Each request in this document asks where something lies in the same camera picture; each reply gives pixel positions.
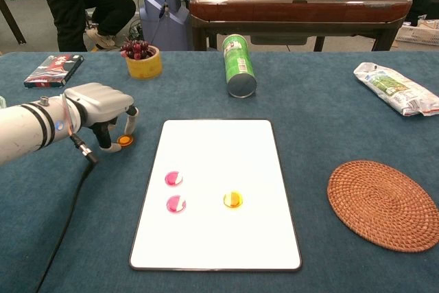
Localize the round woven rattan coaster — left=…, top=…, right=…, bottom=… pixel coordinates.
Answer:
left=327, top=159, right=439, bottom=253

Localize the white rectangular board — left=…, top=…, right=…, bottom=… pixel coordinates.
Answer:
left=129, top=119, right=303, bottom=272

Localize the pink token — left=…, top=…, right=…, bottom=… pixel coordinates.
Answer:
left=165, top=194, right=187, bottom=214
left=164, top=170, right=184, bottom=187

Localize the white plastic basket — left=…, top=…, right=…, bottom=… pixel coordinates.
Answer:
left=396, top=23, right=439, bottom=47

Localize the brown mahjong table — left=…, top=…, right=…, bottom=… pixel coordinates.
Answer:
left=188, top=0, right=414, bottom=52

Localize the black bag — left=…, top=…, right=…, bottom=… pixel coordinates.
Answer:
left=407, top=0, right=439, bottom=26

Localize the white green snack bag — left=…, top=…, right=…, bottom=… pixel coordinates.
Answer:
left=353, top=62, right=439, bottom=117

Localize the dark red grape bunch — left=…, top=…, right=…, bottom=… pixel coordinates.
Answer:
left=119, top=39, right=156, bottom=60

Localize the seated person beige shoe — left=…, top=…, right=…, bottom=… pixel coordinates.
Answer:
left=84, top=0, right=137, bottom=49

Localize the black arm cable with plug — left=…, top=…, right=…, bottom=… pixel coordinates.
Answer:
left=34, top=93, right=100, bottom=293

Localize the orange token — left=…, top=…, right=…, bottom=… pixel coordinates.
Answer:
left=223, top=191, right=244, bottom=209
left=116, top=134, right=136, bottom=148

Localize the red black book box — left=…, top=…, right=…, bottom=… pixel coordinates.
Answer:
left=23, top=54, right=85, bottom=89

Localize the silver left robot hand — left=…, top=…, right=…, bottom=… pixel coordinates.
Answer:
left=63, top=82, right=140, bottom=153

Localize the blue felt table cloth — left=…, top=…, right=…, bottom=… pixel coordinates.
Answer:
left=0, top=50, right=439, bottom=293

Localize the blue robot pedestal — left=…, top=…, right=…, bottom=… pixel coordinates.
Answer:
left=139, top=0, right=193, bottom=51

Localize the standing person in black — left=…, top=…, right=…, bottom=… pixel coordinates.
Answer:
left=16, top=0, right=106, bottom=53

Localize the green chip can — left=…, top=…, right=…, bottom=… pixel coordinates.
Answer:
left=221, top=33, right=258, bottom=98

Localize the yellow bowl of cherries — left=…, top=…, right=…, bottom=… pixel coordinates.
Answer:
left=125, top=45, right=163, bottom=80

